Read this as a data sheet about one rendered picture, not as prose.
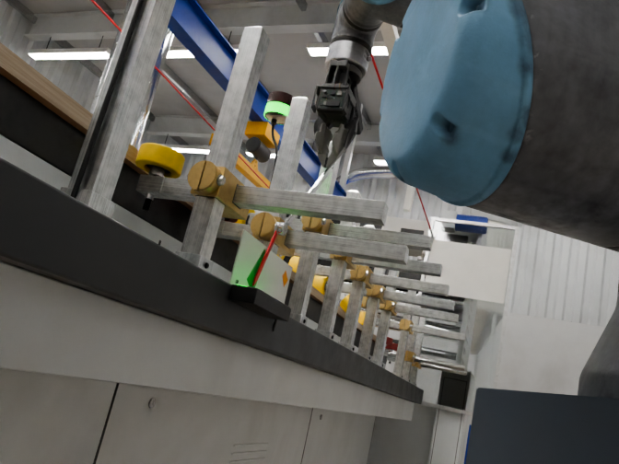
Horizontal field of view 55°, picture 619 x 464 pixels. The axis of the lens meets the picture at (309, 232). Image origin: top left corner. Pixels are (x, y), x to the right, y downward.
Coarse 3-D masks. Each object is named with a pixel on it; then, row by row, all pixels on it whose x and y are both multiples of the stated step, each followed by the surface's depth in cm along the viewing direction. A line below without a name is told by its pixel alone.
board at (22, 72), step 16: (0, 48) 75; (0, 64) 76; (16, 64) 78; (16, 80) 79; (32, 80) 81; (48, 80) 83; (32, 96) 83; (48, 96) 84; (64, 96) 87; (64, 112) 87; (80, 112) 90; (80, 128) 92; (128, 160) 102; (192, 208) 124
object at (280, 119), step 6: (282, 102) 123; (270, 114) 124; (276, 114) 123; (282, 114) 122; (270, 120) 126; (276, 120) 125; (282, 120) 124; (276, 144) 123; (276, 150) 122; (276, 156) 121
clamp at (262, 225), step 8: (256, 216) 114; (264, 216) 113; (272, 216) 113; (256, 224) 113; (264, 224) 113; (272, 224) 112; (256, 232) 113; (264, 232) 112; (272, 232) 112; (264, 240) 115; (280, 240) 116; (280, 248) 118; (288, 248) 120; (288, 256) 124
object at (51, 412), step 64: (0, 128) 79; (64, 128) 90; (128, 192) 106; (0, 384) 84; (64, 384) 97; (0, 448) 86; (64, 448) 99; (128, 448) 116; (192, 448) 140; (256, 448) 177; (320, 448) 241
